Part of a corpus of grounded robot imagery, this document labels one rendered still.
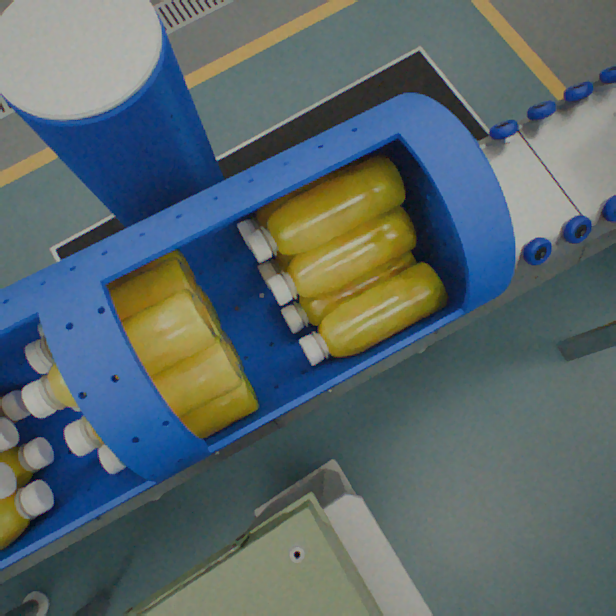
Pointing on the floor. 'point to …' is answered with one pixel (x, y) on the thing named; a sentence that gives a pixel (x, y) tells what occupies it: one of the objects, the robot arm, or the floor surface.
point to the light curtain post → (590, 341)
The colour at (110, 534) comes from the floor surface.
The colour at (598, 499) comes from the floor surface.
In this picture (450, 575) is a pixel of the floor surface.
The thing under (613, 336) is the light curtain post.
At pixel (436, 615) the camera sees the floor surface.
